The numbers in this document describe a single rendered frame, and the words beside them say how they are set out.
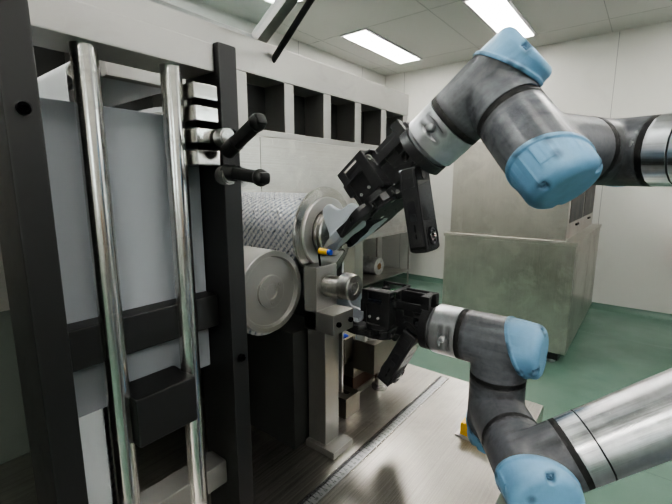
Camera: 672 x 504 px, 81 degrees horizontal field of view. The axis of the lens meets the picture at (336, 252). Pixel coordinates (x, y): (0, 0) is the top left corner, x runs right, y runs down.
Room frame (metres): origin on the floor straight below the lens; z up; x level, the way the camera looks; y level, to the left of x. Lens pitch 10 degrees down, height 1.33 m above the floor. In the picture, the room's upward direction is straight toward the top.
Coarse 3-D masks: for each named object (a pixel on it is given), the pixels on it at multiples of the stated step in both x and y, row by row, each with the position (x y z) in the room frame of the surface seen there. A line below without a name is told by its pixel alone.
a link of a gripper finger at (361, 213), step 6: (372, 204) 0.54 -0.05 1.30; (378, 204) 0.54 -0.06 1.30; (354, 210) 0.54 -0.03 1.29; (360, 210) 0.53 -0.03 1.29; (366, 210) 0.53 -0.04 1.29; (372, 210) 0.53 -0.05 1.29; (354, 216) 0.54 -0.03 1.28; (360, 216) 0.53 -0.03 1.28; (366, 216) 0.54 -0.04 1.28; (348, 222) 0.54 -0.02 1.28; (354, 222) 0.54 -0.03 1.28; (360, 222) 0.55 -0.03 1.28; (342, 228) 0.56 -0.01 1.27; (348, 228) 0.55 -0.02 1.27; (342, 234) 0.56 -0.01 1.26
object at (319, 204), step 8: (320, 200) 0.63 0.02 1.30; (328, 200) 0.64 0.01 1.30; (336, 200) 0.66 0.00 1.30; (312, 208) 0.61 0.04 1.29; (320, 208) 0.63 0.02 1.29; (312, 216) 0.61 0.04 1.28; (304, 224) 0.60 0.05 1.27; (312, 224) 0.61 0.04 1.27; (304, 232) 0.60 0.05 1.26; (304, 240) 0.60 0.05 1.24; (304, 248) 0.60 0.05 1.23; (312, 248) 0.61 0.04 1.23; (312, 256) 0.61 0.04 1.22; (320, 256) 0.63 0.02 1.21; (328, 256) 0.64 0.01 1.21; (336, 256) 0.66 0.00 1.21
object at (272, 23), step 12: (288, 0) 0.94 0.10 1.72; (312, 0) 0.94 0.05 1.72; (276, 12) 0.95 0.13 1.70; (288, 12) 0.96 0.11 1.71; (300, 12) 0.95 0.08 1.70; (264, 24) 0.98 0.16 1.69; (276, 24) 0.98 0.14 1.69; (264, 36) 0.99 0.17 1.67; (288, 36) 0.98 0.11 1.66; (276, 48) 1.00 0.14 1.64; (276, 60) 1.02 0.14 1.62
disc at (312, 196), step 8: (312, 192) 0.62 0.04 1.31; (320, 192) 0.63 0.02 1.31; (328, 192) 0.65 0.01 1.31; (336, 192) 0.67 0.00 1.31; (304, 200) 0.61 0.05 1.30; (312, 200) 0.62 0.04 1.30; (344, 200) 0.68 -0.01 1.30; (304, 208) 0.60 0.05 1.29; (296, 216) 0.59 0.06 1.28; (304, 216) 0.60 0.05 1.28; (296, 224) 0.59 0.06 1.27; (296, 232) 0.59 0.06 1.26; (296, 240) 0.59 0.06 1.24; (296, 248) 0.59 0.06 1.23; (296, 256) 0.59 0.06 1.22; (304, 256) 0.60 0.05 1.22; (344, 256) 0.68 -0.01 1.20; (304, 264) 0.60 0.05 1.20
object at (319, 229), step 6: (318, 216) 0.62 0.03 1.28; (318, 222) 0.61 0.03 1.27; (324, 222) 0.61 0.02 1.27; (312, 228) 0.61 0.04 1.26; (318, 228) 0.61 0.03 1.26; (324, 228) 0.61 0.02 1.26; (312, 234) 0.61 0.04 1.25; (318, 234) 0.60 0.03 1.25; (324, 234) 0.61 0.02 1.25; (312, 240) 0.61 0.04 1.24; (318, 240) 0.61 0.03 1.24; (324, 240) 0.61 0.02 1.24; (318, 246) 0.61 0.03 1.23; (336, 252) 0.63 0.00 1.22
